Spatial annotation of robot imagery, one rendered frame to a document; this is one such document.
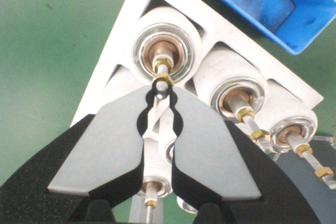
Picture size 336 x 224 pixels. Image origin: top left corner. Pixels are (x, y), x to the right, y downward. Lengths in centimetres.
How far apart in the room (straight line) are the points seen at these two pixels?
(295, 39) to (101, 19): 44
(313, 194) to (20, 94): 92
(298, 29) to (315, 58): 17
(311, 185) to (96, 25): 74
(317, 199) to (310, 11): 49
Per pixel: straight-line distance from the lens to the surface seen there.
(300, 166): 71
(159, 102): 32
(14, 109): 74
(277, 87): 37
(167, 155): 30
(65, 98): 61
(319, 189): 67
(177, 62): 21
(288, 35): 48
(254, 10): 50
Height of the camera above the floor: 45
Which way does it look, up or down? 59 degrees down
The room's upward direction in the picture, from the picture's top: 180 degrees clockwise
